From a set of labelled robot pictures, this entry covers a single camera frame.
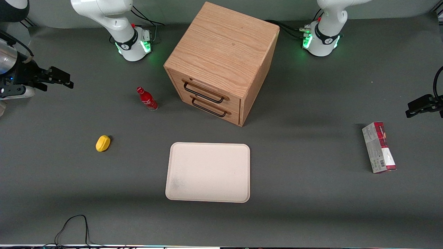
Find black right arm base cables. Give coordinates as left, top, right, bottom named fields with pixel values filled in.
left=131, top=5, right=165, bottom=45

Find thin black looped cable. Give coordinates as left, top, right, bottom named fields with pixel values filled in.
left=43, top=214, right=104, bottom=248

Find black metal drawer handle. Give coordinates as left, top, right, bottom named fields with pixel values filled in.
left=191, top=98, right=228, bottom=118
left=183, top=81, right=225, bottom=104

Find red coke bottle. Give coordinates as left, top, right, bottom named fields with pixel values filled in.
left=136, top=86, right=159, bottom=111

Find black arm base cables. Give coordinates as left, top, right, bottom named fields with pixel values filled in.
left=265, top=19, right=312, bottom=39
left=131, top=5, right=165, bottom=45

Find wooden drawer front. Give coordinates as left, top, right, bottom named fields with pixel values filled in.
left=180, top=94, right=240, bottom=125
left=169, top=71, right=242, bottom=113

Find wooden drawer cabinet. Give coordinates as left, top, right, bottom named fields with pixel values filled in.
left=163, top=1, right=280, bottom=127

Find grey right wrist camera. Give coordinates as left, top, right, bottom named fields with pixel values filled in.
left=0, top=85, right=36, bottom=101

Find yellow lemon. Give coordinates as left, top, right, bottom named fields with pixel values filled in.
left=96, top=135, right=111, bottom=153

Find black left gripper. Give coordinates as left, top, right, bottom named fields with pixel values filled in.
left=405, top=94, right=443, bottom=119

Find red and grey carton box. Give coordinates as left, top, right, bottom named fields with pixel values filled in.
left=362, top=121, right=397, bottom=174

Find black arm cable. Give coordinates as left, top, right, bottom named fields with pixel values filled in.
left=433, top=66, right=443, bottom=98
left=0, top=30, right=34, bottom=58

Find beige plastic tray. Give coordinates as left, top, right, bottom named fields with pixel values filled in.
left=165, top=142, right=251, bottom=203

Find black left arm base cables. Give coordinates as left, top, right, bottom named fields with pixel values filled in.
left=265, top=19, right=312, bottom=39

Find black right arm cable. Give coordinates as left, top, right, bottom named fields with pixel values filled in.
left=0, top=30, right=34, bottom=58

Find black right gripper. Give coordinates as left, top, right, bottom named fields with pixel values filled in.
left=0, top=57, right=74, bottom=92

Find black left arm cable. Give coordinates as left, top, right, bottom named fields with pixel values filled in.
left=433, top=66, right=443, bottom=98

